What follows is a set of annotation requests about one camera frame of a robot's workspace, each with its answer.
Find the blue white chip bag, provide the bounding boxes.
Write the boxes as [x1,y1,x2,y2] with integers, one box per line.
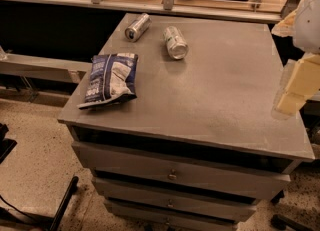
[78,53,138,109]

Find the grey drawer cabinet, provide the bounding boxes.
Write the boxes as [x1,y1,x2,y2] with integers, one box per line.
[57,12,316,231]

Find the silver blue soda can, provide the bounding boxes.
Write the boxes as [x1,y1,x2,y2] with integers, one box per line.
[125,13,151,42]

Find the middle cabinet drawer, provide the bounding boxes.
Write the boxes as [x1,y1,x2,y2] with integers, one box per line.
[92,176,258,223]

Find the cabinet drawer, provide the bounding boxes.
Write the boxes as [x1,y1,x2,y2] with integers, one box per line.
[92,176,258,223]
[104,200,237,231]
[72,141,290,199]

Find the top cabinet drawer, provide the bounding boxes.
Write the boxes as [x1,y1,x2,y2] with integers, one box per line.
[72,141,290,199]

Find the bottom cabinet drawer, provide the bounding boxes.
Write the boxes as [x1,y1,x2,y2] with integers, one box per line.
[104,200,237,231]

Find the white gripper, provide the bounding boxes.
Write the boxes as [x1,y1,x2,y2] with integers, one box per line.
[271,0,320,116]

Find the black caster leg right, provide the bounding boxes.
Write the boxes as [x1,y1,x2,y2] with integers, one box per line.
[270,214,313,231]

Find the black chair leg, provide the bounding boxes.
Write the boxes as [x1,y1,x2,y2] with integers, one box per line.
[48,176,79,231]

